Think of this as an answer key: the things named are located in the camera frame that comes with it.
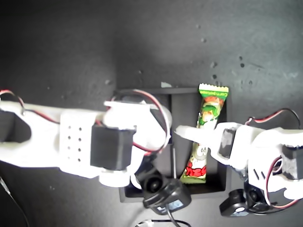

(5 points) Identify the snack bar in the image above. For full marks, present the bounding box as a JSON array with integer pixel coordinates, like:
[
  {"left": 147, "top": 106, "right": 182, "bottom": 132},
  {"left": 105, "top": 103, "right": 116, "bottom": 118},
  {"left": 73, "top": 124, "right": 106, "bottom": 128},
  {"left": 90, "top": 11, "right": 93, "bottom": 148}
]
[{"left": 179, "top": 83, "right": 230, "bottom": 184}]

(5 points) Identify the black tray with wells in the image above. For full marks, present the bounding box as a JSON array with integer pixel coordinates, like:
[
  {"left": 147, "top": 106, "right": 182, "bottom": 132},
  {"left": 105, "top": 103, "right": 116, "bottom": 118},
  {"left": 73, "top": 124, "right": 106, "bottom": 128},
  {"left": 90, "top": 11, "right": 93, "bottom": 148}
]
[{"left": 113, "top": 87, "right": 232, "bottom": 204}]

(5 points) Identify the red black servo wire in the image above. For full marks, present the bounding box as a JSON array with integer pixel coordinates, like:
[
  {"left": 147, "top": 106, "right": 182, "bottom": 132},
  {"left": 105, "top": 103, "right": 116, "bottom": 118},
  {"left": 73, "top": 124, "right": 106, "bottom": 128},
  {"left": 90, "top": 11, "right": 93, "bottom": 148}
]
[
  {"left": 110, "top": 89, "right": 173, "bottom": 157},
  {"left": 0, "top": 89, "right": 26, "bottom": 114},
  {"left": 265, "top": 157, "right": 303, "bottom": 210},
  {"left": 244, "top": 108, "right": 302, "bottom": 126}
]

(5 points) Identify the black camera cable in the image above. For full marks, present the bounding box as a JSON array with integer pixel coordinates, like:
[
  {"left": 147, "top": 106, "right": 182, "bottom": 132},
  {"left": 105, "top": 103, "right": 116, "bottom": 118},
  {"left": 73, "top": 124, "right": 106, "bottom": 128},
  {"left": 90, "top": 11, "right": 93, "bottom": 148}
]
[{"left": 137, "top": 205, "right": 192, "bottom": 227}]

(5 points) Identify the thin black white cable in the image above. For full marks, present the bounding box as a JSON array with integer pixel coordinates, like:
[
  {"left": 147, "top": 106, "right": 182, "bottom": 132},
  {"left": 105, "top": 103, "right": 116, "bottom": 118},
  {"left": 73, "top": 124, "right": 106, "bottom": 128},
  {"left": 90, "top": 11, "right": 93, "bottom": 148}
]
[{"left": 0, "top": 176, "right": 30, "bottom": 227}]

